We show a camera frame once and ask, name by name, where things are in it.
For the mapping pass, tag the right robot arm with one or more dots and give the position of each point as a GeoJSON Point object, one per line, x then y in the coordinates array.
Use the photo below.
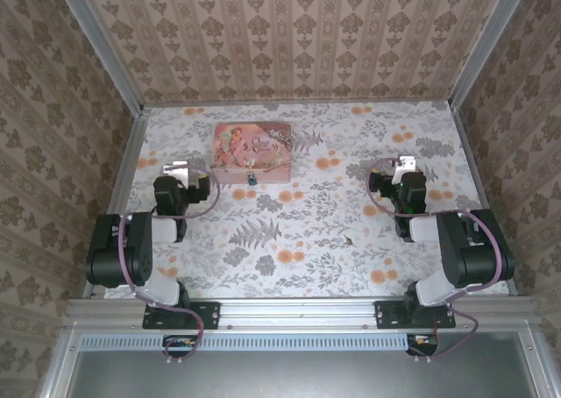
{"type": "Point", "coordinates": [464, 257]}

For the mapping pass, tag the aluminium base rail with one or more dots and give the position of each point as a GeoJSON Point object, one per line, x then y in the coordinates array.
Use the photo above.
{"type": "Point", "coordinates": [298, 312]}

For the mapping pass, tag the pink illustrated tin box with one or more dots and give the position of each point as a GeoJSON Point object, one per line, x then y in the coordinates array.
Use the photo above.
{"type": "Point", "coordinates": [252, 148]}

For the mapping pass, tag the small blue padlock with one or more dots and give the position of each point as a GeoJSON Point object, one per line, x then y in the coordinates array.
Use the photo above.
{"type": "Point", "coordinates": [252, 179]}

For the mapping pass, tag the black connector board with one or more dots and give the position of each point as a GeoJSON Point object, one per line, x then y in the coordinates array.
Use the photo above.
{"type": "Point", "coordinates": [179, 345]}
{"type": "Point", "coordinates": [423, 344]}

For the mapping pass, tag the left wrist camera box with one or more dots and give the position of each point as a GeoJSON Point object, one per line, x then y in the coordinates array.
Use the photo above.
{"type": "Point", "coordinates": [176, 171]}

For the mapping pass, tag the grey metal sheet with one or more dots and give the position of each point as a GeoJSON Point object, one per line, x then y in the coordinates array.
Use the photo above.
{"type": "Point", "coordinates": [298, 376]}

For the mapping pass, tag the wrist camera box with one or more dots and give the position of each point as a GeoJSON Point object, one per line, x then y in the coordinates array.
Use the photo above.
{"type": "Point", "coordinates": [406, 162]}
{"type": "Point", "coordinates": [176, 171]}

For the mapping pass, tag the aluminium frame post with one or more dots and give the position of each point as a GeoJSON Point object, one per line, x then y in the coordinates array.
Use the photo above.
{"type": "Point", "coordinates": [98, 43]}
{"type": "Point", "coordinates": [491, 43]}

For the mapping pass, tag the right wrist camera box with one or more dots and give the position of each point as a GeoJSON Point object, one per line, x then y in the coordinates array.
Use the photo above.
{"type": "Point", "coordinates": [406, 162]}

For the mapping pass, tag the aluminium side rail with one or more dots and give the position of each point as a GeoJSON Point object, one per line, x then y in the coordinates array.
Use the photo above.
{"type": "Point", "coordinates": [127, 174]}
{"type": "Point", "coordinates": [486, 196]}

